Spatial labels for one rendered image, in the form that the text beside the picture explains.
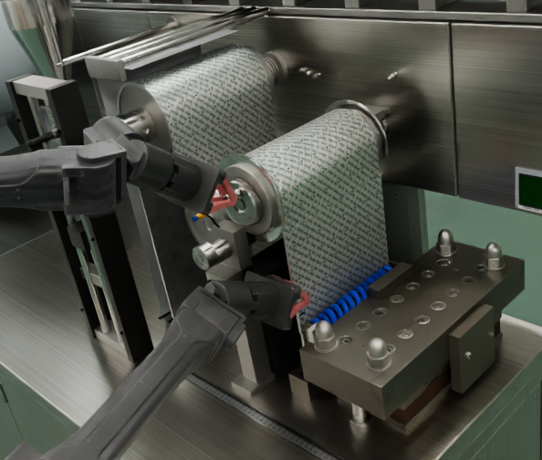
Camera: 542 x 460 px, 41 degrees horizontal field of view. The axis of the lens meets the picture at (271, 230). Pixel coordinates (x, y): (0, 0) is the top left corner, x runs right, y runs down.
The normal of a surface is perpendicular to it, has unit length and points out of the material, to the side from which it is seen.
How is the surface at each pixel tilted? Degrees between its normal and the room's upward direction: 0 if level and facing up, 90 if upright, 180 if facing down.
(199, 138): 92
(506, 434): 90
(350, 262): 91
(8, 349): 0
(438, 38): 90
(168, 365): 36
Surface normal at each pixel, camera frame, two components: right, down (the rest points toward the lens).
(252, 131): 0.70, 0.25
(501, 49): -0.70, 0.43
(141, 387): 0.45, -0.76
